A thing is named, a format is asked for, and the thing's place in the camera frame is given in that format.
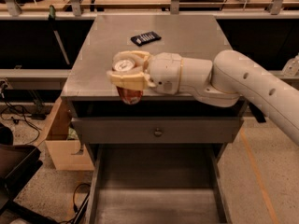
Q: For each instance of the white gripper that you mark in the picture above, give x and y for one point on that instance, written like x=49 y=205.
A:
x=163 y=72

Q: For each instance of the open middle drawer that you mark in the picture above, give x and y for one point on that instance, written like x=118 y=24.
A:
x=156 y=184

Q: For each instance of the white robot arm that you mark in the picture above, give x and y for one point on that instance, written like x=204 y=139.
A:
x=220 y=82

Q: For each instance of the green handled tool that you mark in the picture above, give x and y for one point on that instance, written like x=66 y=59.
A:
x=52 y=20

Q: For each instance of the red coke can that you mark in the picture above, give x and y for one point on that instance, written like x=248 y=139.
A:
x=129 y=97

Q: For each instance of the cardboard box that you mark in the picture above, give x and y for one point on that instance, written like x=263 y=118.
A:
x=67 y=154

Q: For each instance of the grey metal drawer cabinet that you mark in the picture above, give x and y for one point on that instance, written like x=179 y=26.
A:
x=90 y=94

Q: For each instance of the closed top drawer front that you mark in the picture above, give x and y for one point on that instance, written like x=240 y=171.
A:
x=156 y=131

